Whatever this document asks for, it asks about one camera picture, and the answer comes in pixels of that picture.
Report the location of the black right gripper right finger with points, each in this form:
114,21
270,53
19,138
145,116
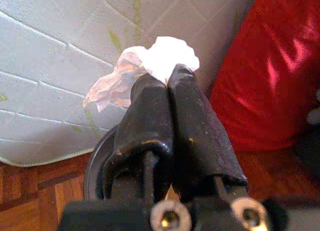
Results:
200,141

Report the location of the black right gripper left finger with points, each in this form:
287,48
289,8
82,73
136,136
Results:
147,116

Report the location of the white paper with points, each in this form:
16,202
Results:
170,56

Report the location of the black round waste bin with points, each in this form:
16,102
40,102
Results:
91,166

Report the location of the red fabric mattress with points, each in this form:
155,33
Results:
275,78

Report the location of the white quilted mattress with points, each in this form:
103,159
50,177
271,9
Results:
50,78

